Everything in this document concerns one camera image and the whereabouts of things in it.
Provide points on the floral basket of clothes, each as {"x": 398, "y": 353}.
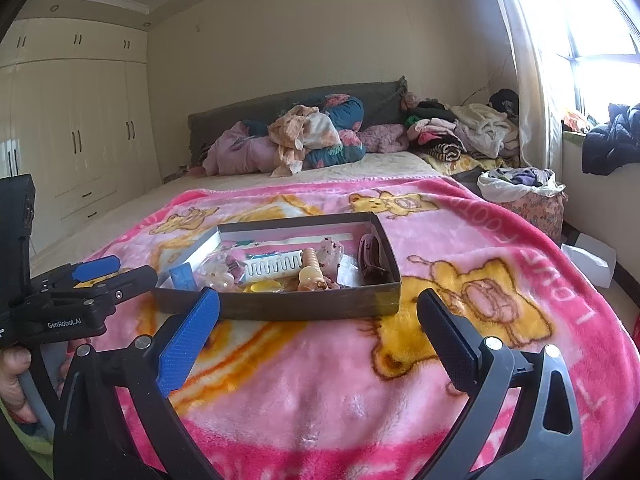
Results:
{"x": 530, "y": 210}

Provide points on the white paper box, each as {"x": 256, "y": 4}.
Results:
{"x": 590, "y": 260}

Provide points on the beige bed sheet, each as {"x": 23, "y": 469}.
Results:
{"x": 125, "y": 210}

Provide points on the dark grey headboard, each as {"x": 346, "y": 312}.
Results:
{"x": 240, "y": 107}

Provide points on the orange hair claw clip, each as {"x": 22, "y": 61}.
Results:
{"x": 310, "y": 275}

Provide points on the pink garment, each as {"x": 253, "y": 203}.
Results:
{"x": 240, "y": 155}

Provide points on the dark puffer jacket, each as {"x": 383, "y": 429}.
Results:
{"x": 610, "y": 145}

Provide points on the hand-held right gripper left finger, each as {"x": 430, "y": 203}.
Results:
{"x": 190, "y": 340}

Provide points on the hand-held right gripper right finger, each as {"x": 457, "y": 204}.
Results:
{"x": 450, "y": 345}

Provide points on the orange and black garment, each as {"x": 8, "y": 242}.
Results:
{"x": 575, "y": 122}

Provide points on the shallow cardboard box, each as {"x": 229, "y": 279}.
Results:
{"x": 300, "y": 305}

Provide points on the pink printed blanket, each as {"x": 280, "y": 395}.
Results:
{"x": 325, "y": 400}

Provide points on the white comb hair clip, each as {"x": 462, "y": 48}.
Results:
{"x": 270, "y": 267}

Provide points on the dark floral quilt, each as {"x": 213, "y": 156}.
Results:
{"x": 345, "y": 110}

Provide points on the cream curtain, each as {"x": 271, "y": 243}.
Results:
{"x": 535, "y": 60}

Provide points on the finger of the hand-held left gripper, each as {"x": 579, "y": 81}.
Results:
{"x": 95, "y": 266}
{"x": 120, "y": 285}

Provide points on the person's left hand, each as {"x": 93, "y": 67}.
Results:
{"x": 12, "y": 375}

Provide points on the pink knitted sweater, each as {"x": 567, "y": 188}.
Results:
{"x": 382, "y": 137}

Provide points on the dark pink hair claw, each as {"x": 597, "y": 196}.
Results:
{"x": 372, "y": 260}

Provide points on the clear hair claw clip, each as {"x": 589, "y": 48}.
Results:
{"x": 215, "y": 272}

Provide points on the orange checked cloth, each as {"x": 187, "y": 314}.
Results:
{"x": 300, "y": 135}

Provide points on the pink book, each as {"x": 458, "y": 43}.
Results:
{"x": 265, "y": 248}

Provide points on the leopard print hair claw clip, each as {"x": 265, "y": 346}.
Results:
{"x": 330, "y": 252}

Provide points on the cream wardrobe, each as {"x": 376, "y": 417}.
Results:
{"x": 75, "y": 110}

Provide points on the yellow hair accessory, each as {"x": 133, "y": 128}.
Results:
{"x": 262, "y": 287}

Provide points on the window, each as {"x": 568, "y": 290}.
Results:
{"x": 610, "y": 85}

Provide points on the pile of clothes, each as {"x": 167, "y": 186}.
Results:
{"x": 465, "y": 130}

